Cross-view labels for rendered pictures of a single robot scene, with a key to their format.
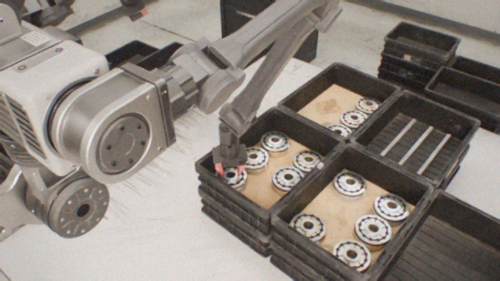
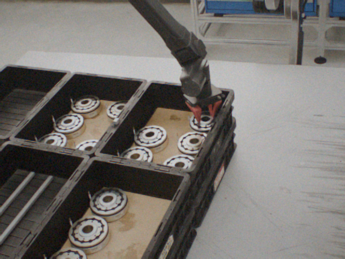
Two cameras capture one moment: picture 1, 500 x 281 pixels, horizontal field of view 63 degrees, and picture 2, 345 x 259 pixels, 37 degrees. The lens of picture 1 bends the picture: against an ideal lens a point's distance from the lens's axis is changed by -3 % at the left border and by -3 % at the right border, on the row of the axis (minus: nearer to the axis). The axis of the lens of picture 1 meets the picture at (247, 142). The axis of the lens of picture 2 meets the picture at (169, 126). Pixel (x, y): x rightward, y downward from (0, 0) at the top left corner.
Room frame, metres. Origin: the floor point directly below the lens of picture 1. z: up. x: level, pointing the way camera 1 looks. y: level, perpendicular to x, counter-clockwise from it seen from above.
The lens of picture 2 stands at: (2.17, -0.39, 1.84)
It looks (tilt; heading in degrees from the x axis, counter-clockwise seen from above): 37 degrees down; 165
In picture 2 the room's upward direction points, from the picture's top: 9 degrees counter-clockwise
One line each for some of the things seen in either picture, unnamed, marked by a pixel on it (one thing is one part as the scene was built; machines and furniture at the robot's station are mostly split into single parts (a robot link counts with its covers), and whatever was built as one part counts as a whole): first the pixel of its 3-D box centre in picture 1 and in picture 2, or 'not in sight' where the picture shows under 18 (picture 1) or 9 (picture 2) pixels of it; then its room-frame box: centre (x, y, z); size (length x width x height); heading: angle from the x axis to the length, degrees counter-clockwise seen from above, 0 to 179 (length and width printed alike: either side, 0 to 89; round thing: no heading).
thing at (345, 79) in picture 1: (338, 109); (110, 234); (1.25, -0.34, 0.87); 0.40 x 0.30 x 0.11; 138
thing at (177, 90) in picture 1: (164, 96); not in sight; (0.53, 0.13, 1.45); 0.09 x 0.08 x 0.12; 52
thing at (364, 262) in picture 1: (351, 255); (85, 103); (0.62, -0.27, 0.86); 0.10 x 0.10 x 0.01
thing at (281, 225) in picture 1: (355, 204); (82, 111); (0.75, -0.30, 0.92); 0.40 x 0.30 x 0.02; 138
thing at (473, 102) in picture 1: (457, 122); not in sight; (1.77, -1.17, 0.37); 0.40 x 0.30 x 0.45; 52
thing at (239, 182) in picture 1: (230, 176); (205, 121); (0.92, 0.05, 0.86); 0.10 x 0.10 x 0.01
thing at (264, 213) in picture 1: (271, 154); (168, 123); (0.95, -0.08, 0.92); 0.40 x 0.30 x 0.02; 138
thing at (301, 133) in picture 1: (271, 166); (170, 137); (0.95, -0.08, 0.87); 0.40 x 0.30 x 0.11; 138
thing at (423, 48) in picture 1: (414, 69); not in sight; (2.33, -1.10, 0.37); 0.40 x 0.30 x 0.45; 52
